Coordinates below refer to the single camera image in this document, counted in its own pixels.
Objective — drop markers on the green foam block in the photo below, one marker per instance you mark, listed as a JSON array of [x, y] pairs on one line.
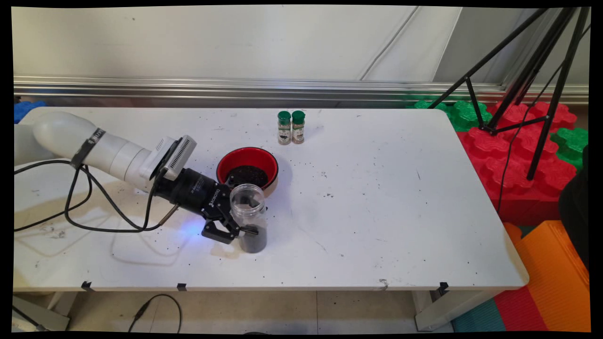
[[572, 146]]

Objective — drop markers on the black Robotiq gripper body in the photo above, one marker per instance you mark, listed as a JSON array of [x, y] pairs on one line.
[[193, 190]]

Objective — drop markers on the teal floor mat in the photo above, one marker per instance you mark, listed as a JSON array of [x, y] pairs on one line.
[[478, 318]]

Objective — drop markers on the green-capped spice bottle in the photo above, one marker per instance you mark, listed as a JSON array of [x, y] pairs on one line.
[[298, 128], [284, 129]]

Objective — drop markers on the orange foam block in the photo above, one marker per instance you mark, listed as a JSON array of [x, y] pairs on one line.
[[541, 282]]

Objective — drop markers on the clear plastic jar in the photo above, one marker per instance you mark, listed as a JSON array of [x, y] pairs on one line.
[[247, 219]]

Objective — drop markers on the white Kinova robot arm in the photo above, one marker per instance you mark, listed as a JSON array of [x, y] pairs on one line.
[[61, 134]]

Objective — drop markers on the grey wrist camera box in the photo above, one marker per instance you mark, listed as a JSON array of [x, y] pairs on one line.
[[181, 153]]

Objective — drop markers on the black tripod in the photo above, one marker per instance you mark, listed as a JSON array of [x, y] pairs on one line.
[[537, 61]]

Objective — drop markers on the black seeds pile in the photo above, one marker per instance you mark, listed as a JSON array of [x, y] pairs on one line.
[[253, 242], [248, 173]]

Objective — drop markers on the aluminium rail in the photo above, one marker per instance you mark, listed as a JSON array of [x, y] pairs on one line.
[[235, 89]]

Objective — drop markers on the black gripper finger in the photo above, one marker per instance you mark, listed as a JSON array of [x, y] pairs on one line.
[[252, 202], [221, 230]]

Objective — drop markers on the white table leg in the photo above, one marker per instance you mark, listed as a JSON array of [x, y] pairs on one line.
[[447, 308], [52, 306]]

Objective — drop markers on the red floor mat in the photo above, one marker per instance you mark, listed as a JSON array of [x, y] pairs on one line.
[[518, 310]]

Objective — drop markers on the red and green foam mat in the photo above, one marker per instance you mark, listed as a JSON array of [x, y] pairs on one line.
[[464, 115]]

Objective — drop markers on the red bowl with black rim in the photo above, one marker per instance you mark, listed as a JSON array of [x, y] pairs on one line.
[[247, 156]]

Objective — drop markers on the blue foam block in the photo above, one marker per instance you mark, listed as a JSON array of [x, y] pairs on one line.
[[28, 109]]

